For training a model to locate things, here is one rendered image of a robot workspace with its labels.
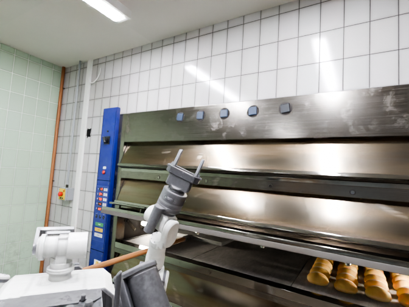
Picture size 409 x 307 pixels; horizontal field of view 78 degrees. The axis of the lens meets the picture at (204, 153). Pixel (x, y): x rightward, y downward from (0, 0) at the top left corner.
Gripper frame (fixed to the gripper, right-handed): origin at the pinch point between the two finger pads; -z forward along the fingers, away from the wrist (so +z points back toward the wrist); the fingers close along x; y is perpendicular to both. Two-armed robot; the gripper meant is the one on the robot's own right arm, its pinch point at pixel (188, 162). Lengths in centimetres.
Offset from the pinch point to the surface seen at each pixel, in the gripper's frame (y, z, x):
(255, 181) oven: 47, 1, -28
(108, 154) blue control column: 90, 35, 72
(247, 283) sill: 41, 49, -46
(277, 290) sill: 35, 42, -58
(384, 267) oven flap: 9, 4, -76
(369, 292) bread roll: 36, 23, -94
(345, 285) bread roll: 38, 26, -85
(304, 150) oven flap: 41, -23, -42
